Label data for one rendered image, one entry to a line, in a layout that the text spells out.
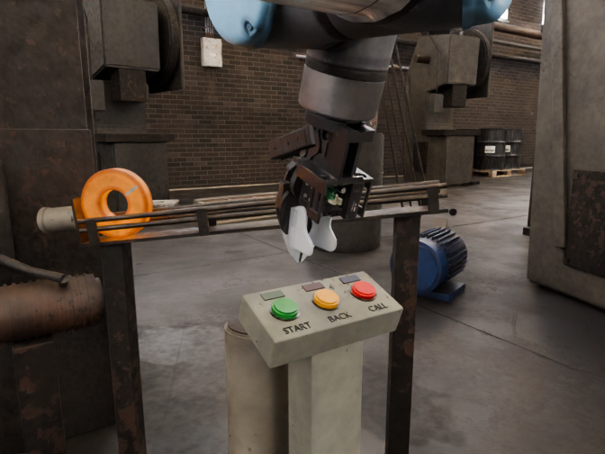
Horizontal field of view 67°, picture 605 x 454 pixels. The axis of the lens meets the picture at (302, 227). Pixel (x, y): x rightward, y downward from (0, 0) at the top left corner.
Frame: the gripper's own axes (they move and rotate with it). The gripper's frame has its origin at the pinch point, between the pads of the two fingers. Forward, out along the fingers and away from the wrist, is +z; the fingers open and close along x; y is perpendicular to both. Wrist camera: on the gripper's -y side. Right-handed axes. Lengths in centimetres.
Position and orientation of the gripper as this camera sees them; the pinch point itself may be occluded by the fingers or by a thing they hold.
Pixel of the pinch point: (297, 249)
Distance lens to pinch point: 63.5
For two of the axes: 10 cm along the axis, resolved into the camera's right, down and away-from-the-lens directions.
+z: -1.8, 8.6, 4.7
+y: 5.2, 4.9, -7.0
